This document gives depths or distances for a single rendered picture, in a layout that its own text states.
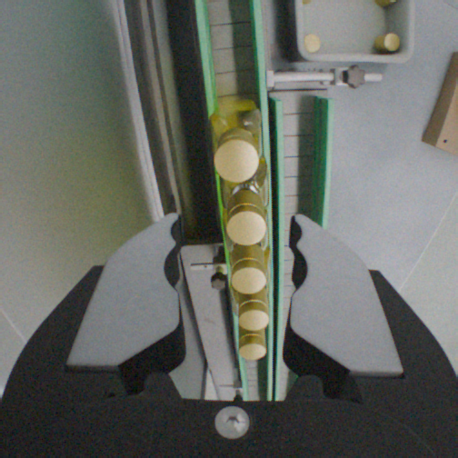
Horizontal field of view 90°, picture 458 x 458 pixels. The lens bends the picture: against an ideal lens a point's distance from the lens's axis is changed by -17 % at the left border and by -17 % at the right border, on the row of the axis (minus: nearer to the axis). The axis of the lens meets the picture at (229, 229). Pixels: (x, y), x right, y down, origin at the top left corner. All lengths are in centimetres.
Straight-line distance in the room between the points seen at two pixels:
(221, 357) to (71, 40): 81
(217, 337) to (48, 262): 64
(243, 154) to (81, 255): 15
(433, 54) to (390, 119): 18
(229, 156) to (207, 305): 53
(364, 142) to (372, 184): 11
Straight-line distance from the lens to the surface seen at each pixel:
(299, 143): 50
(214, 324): 75
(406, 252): 90
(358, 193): 73
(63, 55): 25
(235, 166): 21
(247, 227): 23
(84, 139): 25
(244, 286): 27
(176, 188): 62
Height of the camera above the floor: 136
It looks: 60 degrees down
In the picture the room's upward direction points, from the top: 177 degrees counter-clockwise
